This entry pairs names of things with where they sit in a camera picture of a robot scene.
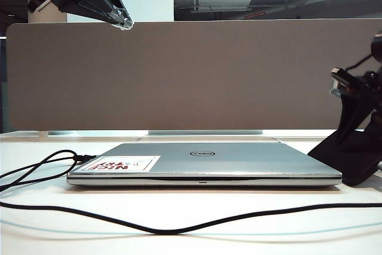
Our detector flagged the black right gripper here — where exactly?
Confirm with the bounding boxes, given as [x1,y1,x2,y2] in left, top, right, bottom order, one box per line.
[329,66,382,148]

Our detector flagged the black smartphone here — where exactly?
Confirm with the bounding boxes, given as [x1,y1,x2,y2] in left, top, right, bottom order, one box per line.
[307,129,382,187]

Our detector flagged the black charging cable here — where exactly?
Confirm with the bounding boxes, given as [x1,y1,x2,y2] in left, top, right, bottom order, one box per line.
[0,149,382,235]

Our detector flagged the brown desk divider panel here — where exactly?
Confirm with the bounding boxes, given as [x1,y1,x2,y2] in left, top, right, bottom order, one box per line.
[5,19,382,131]

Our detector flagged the silver Dell laptop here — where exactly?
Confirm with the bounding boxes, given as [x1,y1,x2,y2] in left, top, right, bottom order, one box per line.
[66,143,343,186]

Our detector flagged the white Nice Try sticker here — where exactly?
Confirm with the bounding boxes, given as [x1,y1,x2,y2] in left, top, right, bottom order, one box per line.
[81,155,162,174]

